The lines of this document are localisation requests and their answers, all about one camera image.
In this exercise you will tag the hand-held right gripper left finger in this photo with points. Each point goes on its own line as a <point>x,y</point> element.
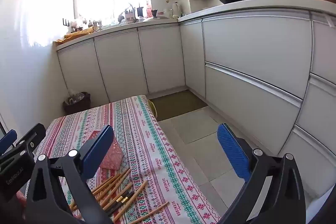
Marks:
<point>97,153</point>

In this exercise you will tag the pile of wooden chopsticks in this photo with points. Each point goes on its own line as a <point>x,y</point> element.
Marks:
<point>113,181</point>

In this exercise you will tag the pink plastic basket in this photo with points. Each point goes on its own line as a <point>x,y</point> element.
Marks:
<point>114,153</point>

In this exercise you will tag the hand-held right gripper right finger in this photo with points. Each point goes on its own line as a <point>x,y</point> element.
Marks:
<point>232,153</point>

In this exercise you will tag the white kitchen countertop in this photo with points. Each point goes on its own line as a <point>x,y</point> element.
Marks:
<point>262,5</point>

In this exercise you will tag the knife block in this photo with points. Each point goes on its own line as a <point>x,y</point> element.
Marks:
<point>129,13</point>

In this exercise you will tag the yellow stool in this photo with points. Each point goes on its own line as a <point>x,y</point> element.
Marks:
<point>153,108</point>

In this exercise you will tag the yellow cloth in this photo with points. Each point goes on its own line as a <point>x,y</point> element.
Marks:
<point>76,34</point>

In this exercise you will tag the olive floor mat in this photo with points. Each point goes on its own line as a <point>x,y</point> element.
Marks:
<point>176,106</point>

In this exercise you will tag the white base cabinets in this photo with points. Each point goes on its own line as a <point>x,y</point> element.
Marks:
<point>162,56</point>

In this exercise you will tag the black utensil holder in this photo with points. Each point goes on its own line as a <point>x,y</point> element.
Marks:
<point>140,11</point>

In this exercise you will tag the black cup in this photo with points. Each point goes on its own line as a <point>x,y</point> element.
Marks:
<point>154,13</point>

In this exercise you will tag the red bottle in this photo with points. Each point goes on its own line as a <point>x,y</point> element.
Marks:
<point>149,11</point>

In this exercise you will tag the row of small bottles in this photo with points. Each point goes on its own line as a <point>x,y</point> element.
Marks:
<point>92,24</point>

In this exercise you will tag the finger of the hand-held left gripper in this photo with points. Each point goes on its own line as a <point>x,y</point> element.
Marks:
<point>8,141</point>
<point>34,138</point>

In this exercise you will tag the dark trash bin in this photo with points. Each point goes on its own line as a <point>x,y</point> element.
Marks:
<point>78,106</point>

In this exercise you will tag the black chopstick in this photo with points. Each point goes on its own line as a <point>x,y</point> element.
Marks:
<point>122,202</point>
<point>118,196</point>

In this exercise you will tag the patterned tablecloth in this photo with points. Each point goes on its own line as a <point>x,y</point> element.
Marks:
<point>168,174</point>

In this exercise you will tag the white plastic bag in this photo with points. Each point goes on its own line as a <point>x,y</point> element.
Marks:
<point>76,24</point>

